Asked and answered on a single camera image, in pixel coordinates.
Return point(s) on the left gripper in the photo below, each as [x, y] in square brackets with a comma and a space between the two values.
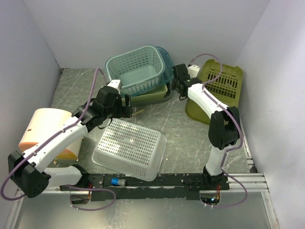
[125, 111]

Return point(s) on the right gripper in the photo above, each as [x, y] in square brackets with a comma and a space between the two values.
[173, 84]

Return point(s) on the teal transparent tub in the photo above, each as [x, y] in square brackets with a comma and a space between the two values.
[170, 66]

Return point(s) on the pale green shallow basket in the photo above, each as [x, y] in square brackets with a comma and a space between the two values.
[150, 97]

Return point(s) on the light blue perforated basket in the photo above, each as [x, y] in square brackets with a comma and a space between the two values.
[135, 69]

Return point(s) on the olive green tub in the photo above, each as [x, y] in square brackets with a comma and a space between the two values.
[227, 88]

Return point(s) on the white perforated basket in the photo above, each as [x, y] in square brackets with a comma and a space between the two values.
[130, 149]

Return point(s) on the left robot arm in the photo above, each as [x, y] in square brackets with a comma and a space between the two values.
[29, 170]

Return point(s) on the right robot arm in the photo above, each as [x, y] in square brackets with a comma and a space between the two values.
[224, 128]

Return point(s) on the dark grey tray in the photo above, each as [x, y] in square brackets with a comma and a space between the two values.
[166, 97]

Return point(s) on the blue grey connector plug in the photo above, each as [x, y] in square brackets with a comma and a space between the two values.
[118, 182]

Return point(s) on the cream cylindrical drum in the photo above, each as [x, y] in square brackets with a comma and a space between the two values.
[43, 123]

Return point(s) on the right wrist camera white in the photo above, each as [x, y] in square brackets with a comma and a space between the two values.
[193, 70]

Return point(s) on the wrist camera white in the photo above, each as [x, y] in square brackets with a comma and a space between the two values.
[193, 70]
[116, 84]

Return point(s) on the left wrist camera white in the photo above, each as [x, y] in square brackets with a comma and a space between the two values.
[116, 84]

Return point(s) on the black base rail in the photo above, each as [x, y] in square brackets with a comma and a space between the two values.
[180, 185]

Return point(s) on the aluminium extrusion frame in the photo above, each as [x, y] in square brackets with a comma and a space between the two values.
[246, 205]

